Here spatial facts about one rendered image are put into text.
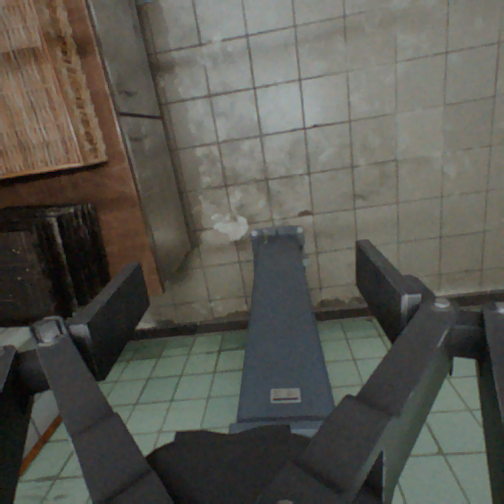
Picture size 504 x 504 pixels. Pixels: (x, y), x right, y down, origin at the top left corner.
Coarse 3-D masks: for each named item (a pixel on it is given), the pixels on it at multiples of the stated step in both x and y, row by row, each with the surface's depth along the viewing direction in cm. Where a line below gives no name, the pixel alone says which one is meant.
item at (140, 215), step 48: (96, 0) 101; (96, 48) 96; (144, 48) 137; (96, 96) 100; (144, 96) 130; (144, 144) 123; (0, 192) 112; (48, 192) 111; (96, 192) 110; (144, 192) 118; (144, 240) 115
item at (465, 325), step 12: (408, 276) 17; (420, 288) 15; (468, 312) 13; (480, 312) 13; (456, 324) 13; (468, 324) 13; (480, 324) 12; (456, 336) 13; (468, 336) 13; (480, 336) 12; (456, 348) 13; (468, 348) 13; (480, 348) 13
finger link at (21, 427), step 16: (0, 352) 13; (16, 352) 14; (0, 368) 13; (0, 384) 12; (0, 400) 11; (16, 400) 12; (32, 400) 14; (0, 416) 11; (16, 416) 12; (0, 432) 11; (16, 432) 12; (0, 448) 10; (16, 448) 11; (0, 464) 10; (16, 464) 11; (0, 480) 10; (16, 480) 11; (0, 496) 10
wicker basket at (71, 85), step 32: (0, 0) 93; (32, 0) 80; (0, 32) 95; (32, 32) 95; (64, 32) 91; (0, 64) 98; (32, 64) 98; (64, 64) 89; (0, 96) 101; (32, 96) 101; (64, 96) 87; (0, 128) 104; (32, 128) 103; (64, 128) 103; (96, 128) 101; (0, 160) 108; (32, 160) 107; (96, 160) 99
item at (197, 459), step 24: (192, 432) 9; (216, 432) 9; (240, 432) 9; (264, 432) 9; (288, 432) 9; (144, 456) 9; (168, 456) 8; (192, 456) 8; (216, 456) 8; (240, 456) 8; (264, 456) 8; (288, 456) 8; (168, 480) 8; (192, 480) 8; (216, 480) 8; (240, 480) 8; (264, 480) 8
